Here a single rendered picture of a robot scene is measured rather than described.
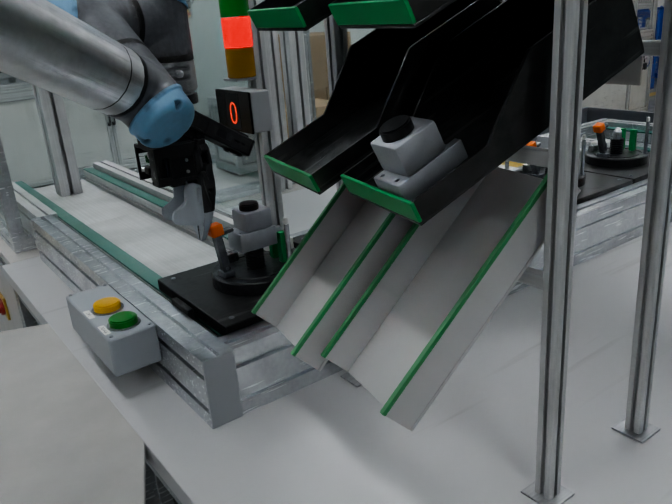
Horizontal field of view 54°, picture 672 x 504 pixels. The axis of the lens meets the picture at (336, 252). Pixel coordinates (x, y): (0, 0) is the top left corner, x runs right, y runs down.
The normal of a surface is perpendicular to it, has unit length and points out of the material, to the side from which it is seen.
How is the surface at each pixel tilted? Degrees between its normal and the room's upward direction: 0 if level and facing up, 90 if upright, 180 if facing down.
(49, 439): 0
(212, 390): 90
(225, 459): 0
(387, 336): 45
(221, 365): 90
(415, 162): 89
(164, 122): 130
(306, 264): 90
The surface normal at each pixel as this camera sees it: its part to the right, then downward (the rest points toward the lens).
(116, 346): 0.59, 0.24
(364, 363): -0.68, -0.51
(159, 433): -0.07, -0.93
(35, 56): 0.66, 0.69
